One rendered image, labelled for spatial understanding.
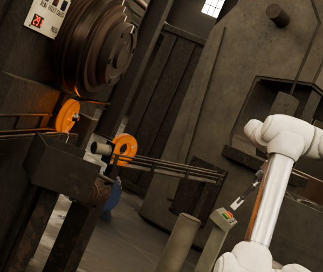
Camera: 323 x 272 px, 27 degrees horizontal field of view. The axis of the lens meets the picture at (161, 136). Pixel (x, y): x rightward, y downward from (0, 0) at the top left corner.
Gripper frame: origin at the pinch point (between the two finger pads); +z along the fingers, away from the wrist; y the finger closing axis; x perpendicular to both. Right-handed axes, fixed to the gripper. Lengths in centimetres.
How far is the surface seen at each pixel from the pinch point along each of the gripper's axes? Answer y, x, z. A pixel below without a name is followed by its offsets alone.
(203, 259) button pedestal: -2.4, 7.3, 32.8
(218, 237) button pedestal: -2.4, 4.9, 19.3
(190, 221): 2.4, -10.2, 22.7
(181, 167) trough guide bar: -17.4, -35.5, 9.9
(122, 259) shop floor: -67, -30, 85
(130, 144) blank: 11, -57, 16
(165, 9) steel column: -781, -367, -49
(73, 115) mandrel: 63, -73, 15
